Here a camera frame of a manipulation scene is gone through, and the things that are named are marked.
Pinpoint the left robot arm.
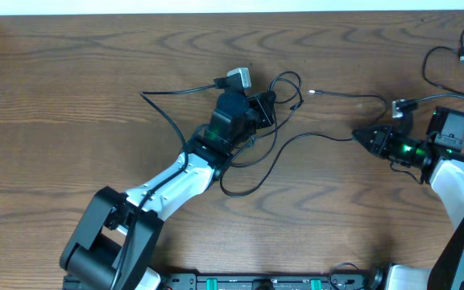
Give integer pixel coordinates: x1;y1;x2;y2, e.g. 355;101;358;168
60;91;276;289

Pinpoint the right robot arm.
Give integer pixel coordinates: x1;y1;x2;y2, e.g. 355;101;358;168
352;106;464;290

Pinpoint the left camera cable black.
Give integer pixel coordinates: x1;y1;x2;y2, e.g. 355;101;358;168
110;77;231;289

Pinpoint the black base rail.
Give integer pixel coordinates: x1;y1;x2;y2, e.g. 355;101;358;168
136;263;384;290

